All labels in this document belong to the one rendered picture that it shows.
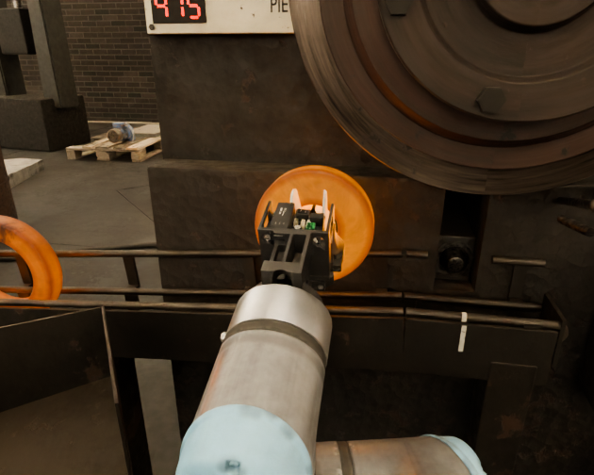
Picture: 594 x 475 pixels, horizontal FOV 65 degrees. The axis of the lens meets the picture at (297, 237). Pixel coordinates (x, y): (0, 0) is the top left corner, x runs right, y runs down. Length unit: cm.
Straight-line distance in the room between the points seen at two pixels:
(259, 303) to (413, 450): 19
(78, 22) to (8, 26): 201
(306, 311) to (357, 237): 22
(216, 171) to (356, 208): 24
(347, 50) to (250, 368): 35
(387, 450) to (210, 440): 19
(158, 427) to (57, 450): 90
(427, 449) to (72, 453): 40
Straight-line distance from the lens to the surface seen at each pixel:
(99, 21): 779
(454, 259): 74
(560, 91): 50
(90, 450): 64
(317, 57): 56
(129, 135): 525
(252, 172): 70
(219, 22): 73
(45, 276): 84
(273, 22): 71
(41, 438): 69
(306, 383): 36
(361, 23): 52
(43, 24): 578
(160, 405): 161
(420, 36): 47
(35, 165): 484
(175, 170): 74
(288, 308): 38
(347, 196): 57
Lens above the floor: 104
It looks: 22 degrees down
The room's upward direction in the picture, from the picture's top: straight up
